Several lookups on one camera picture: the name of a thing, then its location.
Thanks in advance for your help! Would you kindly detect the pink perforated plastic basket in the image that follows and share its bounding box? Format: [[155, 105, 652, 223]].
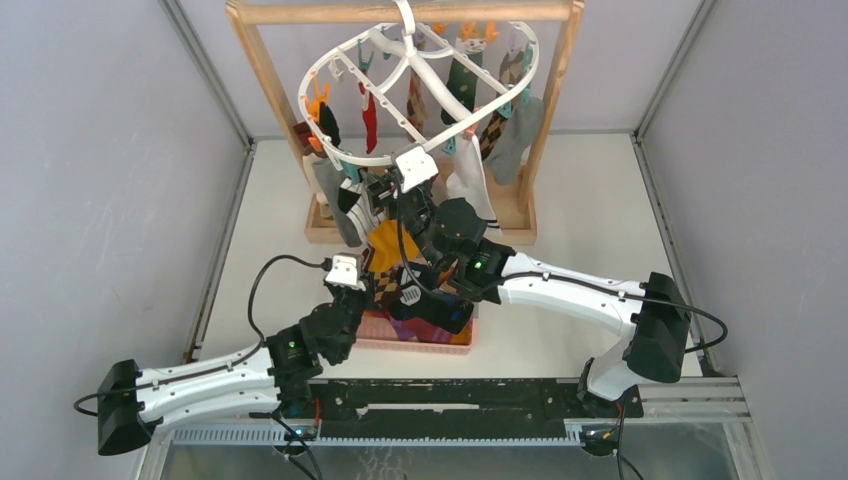
[[356, 266, 476, 355]]

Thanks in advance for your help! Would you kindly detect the brown argyle sock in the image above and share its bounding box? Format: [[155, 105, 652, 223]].
[[374, 267, 402, 308]]

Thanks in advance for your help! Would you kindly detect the mustard yellow sock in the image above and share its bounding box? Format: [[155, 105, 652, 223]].
[[367, 219, 402, 273]]

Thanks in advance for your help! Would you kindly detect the black ribbed sock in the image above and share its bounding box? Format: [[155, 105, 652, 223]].
[[388, 284, 475, 334]]

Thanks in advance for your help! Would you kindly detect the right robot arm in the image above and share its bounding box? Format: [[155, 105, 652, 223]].
[[365, 167, 691, 416]]

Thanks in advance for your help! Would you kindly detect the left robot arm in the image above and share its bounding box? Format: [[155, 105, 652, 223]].
[[90, 276, 374, 456]]

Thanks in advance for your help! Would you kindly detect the white oval clip hanger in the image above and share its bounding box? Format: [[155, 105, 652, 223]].
[[299, 1, 539, 168]]

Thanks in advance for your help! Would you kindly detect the white brown sock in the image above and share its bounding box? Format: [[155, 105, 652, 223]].
[[337, 178, 383, 247]]

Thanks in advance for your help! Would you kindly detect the red sock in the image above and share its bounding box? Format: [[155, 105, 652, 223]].
[[358, 82, 378, 154]]

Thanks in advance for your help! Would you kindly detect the white green sock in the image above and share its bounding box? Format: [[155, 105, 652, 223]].
[[446, 36, 487, 112]]

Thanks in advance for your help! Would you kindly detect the grey sock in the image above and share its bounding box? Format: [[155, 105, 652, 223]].
[[487, 97, 546, 186]]

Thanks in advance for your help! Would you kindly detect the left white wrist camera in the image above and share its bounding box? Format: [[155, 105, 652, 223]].
[[324, 253, 366, 291]]

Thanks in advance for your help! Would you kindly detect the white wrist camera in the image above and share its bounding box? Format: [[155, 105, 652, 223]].
[[391, 144, 439, 194], [324, 253, 366, 291]]

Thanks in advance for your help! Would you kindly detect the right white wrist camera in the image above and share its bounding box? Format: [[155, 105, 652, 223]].
[[391, 144, 439, 194]]

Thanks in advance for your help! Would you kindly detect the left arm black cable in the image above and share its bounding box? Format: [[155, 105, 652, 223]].
[[246, 254, 329, 346]]

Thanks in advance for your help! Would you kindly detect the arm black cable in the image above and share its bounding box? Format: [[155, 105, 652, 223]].
[[246, 254, 329, 346], [394, 192, 729, 356]]

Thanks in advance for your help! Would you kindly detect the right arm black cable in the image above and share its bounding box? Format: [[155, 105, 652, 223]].
[[394, 192, 729, 356]]

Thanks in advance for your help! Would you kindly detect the wooden hanger rack frame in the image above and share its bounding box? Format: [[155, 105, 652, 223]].
[[226, 1, 585, 246]]

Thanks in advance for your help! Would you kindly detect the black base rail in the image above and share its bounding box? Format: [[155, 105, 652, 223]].
[[283, 378, 644, 441]]

